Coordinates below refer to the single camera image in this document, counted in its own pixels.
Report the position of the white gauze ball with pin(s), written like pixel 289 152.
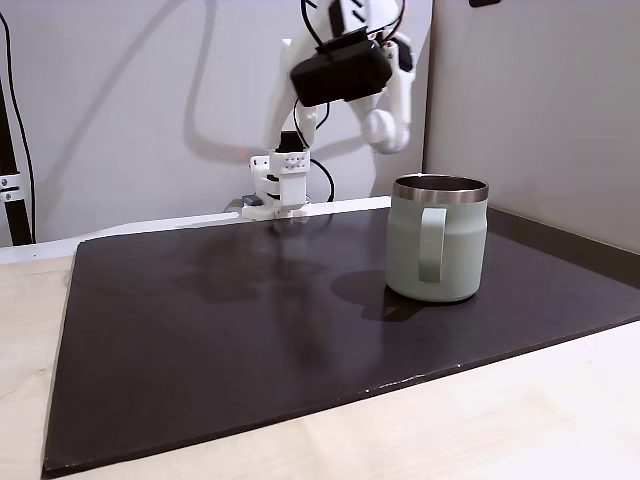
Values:
pixel 384 132

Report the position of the grey table clamp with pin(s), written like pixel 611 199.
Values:
pixel 252 200

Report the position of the pale green metal mug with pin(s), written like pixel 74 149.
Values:
pixel 450 250

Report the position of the black table mat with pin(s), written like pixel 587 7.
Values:
pixel 250 350

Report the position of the white pole clamp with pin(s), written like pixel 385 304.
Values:
pixel 9 186

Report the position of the black stand pole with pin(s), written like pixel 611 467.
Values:
pixel 12 210

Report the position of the black camera box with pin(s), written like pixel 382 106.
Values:
pixel 342 72

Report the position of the black wall fixture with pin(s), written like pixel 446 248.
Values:
pixel 484 2

